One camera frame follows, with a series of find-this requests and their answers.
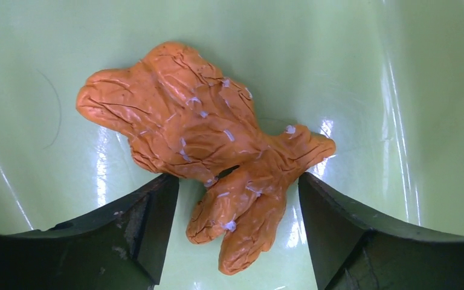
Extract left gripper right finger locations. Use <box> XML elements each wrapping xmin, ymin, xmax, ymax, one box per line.
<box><xmin>298</xmin><ymin>173</ymin><xmax>464</xmax><ymax>289</ymax></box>

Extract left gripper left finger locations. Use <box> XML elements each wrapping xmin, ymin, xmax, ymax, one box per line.
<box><xmin>0</xmin><ymin>174</ymin><xmax>179</xmax><ymax>289</ymax></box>

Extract orange toy pastry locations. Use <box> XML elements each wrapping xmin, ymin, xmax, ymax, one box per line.
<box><xmin>76</xmin><ymin>42</ymin><xmax>336</xmax><ymax>275</ymax></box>

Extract green plastic bowl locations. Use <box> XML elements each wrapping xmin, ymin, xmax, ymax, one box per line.
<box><xmin>0</xmin><ymin>1</ymin><xmax>464</xmax><ymax>289</ymax></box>

